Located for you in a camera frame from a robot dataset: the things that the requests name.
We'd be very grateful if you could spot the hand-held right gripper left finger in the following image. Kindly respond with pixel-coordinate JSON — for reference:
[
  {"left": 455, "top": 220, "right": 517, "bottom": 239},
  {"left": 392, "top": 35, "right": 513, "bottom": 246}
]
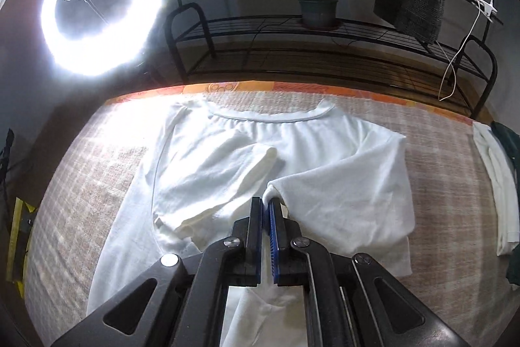
[{"left": 51, "top": 196, "right": 265, "bottom": 347}]

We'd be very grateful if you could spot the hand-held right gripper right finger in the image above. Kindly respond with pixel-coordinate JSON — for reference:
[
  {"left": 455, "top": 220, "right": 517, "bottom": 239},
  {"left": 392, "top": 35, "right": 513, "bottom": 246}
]
[{"left": 263, "top": 198, "right": 468, "bottom": 347}]

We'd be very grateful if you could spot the white long-sleeve shirt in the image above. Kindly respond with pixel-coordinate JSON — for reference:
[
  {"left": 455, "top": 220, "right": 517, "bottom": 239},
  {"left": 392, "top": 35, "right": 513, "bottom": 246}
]
[{"left": 86, "top": 98, "right": 416, "bottom": 347}]

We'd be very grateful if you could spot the black metal clothes rack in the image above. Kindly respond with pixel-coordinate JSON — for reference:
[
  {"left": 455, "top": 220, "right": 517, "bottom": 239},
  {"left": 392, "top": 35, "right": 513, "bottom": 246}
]
[{"left": 160, "top": 0, "right": 504, "bottom": 120}]

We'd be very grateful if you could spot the orange patterned sheet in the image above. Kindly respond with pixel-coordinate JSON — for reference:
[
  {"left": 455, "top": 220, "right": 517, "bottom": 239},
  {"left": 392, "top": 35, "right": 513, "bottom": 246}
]
[{"left": 108, "top": 81, "right": 476, "bottom": 124}]

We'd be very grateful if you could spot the potted plant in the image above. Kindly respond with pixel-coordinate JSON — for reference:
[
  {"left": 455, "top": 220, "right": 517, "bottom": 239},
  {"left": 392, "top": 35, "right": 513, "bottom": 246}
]
[{"left": 294, "top": 0, "right": 340, "bottom": 30}]

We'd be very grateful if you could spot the folded white garment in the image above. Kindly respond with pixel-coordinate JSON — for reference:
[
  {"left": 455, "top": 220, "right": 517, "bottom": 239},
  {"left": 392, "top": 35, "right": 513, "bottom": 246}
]
[{"left": 472, "top": 122, "right": 517, "bottom": 256}]

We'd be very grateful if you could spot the yellow object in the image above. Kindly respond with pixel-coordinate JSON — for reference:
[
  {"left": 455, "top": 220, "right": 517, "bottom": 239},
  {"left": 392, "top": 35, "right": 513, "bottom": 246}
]
[{"left": 10, "top": 196, "right": 39, "bottom": 287}]

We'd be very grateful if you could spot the round ring light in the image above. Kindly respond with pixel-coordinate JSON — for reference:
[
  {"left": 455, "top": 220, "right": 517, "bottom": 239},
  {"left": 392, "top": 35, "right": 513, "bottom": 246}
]
[{"left": 41, "top": 0, "right": 163, "bottom": 77}]

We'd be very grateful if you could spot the white lamp cable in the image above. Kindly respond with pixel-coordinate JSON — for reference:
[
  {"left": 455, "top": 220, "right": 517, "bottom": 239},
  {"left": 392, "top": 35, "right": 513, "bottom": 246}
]
[{"left": 438, "top": 11, "right": 482, "bottom": 101}]

